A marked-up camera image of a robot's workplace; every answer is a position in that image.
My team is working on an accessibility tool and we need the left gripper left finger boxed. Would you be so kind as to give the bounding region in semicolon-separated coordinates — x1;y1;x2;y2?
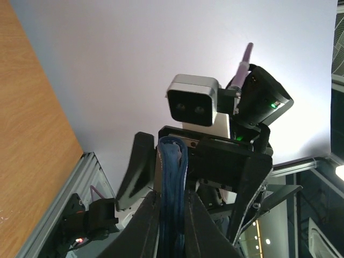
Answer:
99;192;161;258

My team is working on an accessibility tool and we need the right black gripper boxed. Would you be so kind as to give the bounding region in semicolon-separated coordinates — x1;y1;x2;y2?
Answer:
116;126;273;242

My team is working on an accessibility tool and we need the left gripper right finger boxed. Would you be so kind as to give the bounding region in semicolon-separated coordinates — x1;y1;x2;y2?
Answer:
184;190;245;257

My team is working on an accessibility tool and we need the navy blue card holder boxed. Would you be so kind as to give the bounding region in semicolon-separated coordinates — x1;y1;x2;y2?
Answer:
157;136;188;257

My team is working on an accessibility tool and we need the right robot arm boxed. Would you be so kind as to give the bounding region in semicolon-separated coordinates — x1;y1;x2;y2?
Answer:
158;64;293;240

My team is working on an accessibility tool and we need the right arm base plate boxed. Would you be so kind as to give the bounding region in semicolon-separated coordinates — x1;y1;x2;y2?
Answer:
56;198;119;257

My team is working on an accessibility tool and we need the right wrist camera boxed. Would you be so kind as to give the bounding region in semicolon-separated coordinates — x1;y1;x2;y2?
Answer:
167;74;219;127

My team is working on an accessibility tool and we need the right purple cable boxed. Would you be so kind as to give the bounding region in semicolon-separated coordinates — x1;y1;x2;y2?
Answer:
231;42;255;95

